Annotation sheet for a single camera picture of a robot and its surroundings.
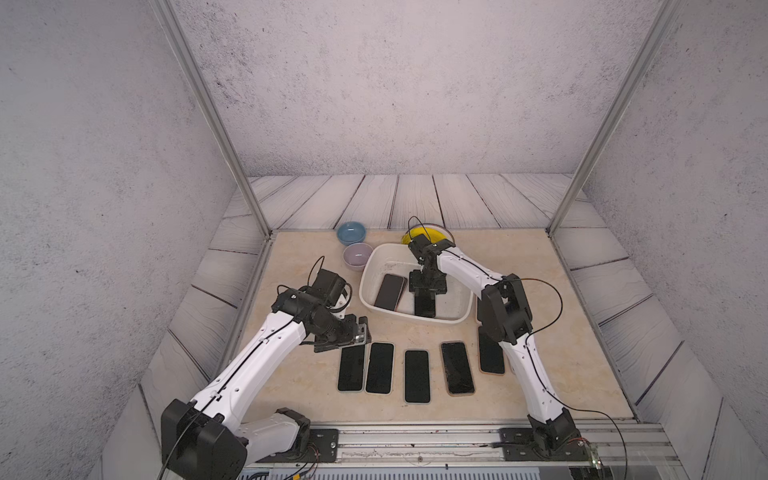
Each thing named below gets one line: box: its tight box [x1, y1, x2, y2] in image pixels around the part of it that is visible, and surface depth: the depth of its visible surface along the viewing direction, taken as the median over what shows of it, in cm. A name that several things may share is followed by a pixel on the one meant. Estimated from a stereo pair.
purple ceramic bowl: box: [342, 242, 373, 271], surface depth 111 cm
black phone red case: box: [374, 273, 408, 312], surface depth 104 cm
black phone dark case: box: [404, 350, 431, 403], surface depth 86 cm
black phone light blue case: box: [337, 344, 366, 393], surface depth 86 cm
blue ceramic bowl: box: [337, 221, 366, 246], surface depth 121 cm
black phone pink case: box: [440, 340, 476, 397], surface depth 86 cm
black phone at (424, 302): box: [414, 288, 436, 318], surface depth 100 cm
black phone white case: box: [364, 342, 395, 395], surface depth 87 cm
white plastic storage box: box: [359, 243, 474, 323], surface depth 102 cm
